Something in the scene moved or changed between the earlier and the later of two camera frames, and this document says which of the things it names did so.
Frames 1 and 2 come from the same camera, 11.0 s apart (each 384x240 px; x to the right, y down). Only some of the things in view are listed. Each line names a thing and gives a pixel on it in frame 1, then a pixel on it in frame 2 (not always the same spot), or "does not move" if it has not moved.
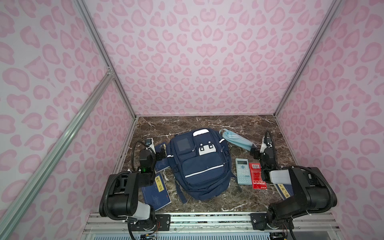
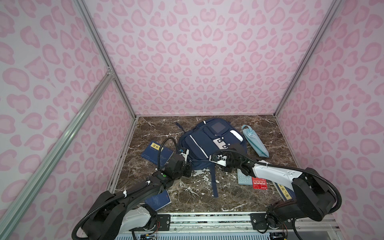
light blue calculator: (242, 170) does not move
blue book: (285, 190) does not move
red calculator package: (256, 172) does not move
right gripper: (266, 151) -> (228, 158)
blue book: (157, 195) does not move
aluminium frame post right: (313, 46) does not move
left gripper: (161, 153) -> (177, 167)
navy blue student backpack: (201, 166) -> (207, 137)
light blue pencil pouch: (236, 139) -> (260, 148)
